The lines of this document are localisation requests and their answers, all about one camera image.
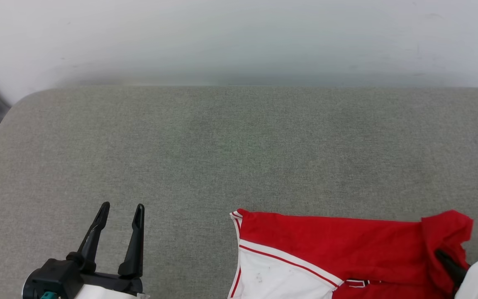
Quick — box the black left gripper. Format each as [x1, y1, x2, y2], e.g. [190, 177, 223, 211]
[22, 202, 145, 299]

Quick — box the red and white garment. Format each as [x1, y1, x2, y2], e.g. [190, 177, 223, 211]
[227, 208, 474, 299]

